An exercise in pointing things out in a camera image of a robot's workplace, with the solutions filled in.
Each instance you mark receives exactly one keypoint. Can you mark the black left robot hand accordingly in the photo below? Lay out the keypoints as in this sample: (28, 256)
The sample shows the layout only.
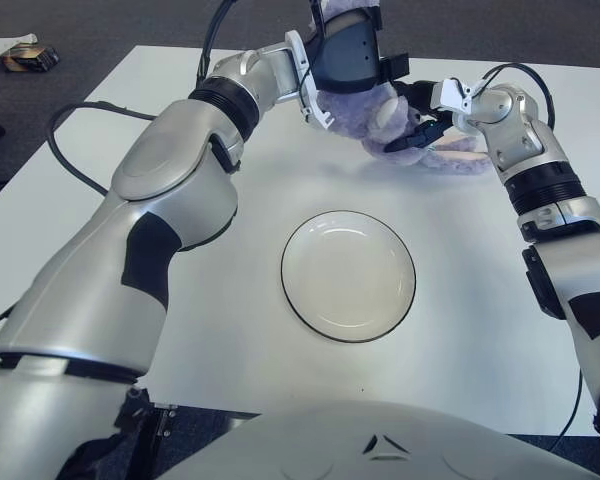
(350, 55)

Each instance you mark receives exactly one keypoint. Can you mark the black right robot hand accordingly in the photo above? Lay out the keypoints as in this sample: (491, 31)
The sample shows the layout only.
(420, 95)

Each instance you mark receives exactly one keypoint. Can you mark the purple plush doll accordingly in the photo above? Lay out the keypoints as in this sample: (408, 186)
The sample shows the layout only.
(360, 117)

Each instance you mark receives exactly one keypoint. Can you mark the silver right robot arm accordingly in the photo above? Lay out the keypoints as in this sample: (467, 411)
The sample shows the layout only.
(585, 255)

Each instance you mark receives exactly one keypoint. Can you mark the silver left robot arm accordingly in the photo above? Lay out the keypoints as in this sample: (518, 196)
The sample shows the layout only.
(170, 165)

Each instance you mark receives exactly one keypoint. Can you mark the white plate with black rim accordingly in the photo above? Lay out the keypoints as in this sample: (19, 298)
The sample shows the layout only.
(347, 277)

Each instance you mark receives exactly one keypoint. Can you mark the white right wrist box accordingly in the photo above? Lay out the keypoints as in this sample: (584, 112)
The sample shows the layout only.
(452, 95)

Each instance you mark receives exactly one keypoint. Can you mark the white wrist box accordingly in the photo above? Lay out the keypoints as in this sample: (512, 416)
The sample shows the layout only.
(325, 119)
(452, 95)

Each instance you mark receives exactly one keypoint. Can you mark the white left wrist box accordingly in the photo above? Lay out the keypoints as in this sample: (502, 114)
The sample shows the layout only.
(325, 119)

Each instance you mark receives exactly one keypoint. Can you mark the crumpled white paper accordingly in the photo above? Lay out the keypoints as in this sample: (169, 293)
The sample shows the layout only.
(0, 47)

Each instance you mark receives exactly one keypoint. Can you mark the grey robot torso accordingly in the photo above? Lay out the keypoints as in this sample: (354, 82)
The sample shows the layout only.
(305, 440)

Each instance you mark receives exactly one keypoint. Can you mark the black table bracket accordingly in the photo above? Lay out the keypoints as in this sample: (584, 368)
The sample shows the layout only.
(163, 420)

